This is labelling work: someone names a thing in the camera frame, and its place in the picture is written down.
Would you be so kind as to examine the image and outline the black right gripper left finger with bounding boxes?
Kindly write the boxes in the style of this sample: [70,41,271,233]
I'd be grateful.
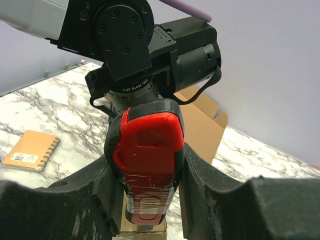
[0,155,124,240]

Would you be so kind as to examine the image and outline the red black utility knife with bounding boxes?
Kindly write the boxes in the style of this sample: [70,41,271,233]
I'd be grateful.
[104,98,185,226]

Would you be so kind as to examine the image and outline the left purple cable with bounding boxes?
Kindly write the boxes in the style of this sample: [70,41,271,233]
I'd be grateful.
[159,0,213,23]

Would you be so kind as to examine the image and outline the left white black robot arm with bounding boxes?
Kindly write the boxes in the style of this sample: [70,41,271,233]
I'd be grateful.
[0,0,222,119]

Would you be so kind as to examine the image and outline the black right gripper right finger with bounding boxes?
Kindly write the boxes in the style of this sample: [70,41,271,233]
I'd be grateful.
[180,145,320,240]

